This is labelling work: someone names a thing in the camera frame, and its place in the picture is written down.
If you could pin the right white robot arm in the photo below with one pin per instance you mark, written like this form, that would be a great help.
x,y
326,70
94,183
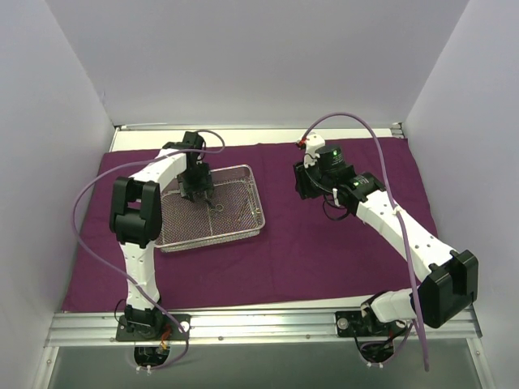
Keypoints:
x,y
443,281

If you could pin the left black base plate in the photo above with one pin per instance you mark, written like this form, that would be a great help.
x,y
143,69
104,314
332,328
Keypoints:
x,y
153,329

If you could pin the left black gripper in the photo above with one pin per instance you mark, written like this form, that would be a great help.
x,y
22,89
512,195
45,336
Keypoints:
x,y
197,188

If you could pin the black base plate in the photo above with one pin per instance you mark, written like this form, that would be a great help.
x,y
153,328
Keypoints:
x,y
351,323
153,329

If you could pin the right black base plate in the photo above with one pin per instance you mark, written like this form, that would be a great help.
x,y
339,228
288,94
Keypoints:
x,y
351,323

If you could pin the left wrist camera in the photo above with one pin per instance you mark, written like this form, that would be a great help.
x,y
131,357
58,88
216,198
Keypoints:
x,y
193,140

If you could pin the steel clamp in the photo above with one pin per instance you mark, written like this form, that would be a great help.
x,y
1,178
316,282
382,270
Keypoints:
x,y
212,207

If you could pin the aluminium front rail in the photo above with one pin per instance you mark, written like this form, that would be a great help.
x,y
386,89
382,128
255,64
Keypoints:
x,y
208,327

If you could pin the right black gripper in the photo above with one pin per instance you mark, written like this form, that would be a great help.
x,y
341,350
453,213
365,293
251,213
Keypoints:
x,y
302,181

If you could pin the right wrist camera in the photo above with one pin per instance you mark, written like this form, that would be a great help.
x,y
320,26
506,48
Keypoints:
x,y
331,161

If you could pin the metal mesh instrument tray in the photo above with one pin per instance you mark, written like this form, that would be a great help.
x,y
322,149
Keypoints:
x,y
188,225

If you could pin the purple surgical wrap cloth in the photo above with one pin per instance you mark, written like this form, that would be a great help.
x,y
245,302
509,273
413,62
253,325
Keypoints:
x,y
300,254

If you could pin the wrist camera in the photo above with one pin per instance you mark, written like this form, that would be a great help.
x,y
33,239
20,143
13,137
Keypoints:
x,y
193,140
331,161

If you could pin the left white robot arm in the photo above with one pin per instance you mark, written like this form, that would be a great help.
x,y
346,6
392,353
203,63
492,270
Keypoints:
x,y
136,218

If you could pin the steel tweezers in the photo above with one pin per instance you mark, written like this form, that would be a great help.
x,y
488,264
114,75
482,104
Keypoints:
x,y
244,211

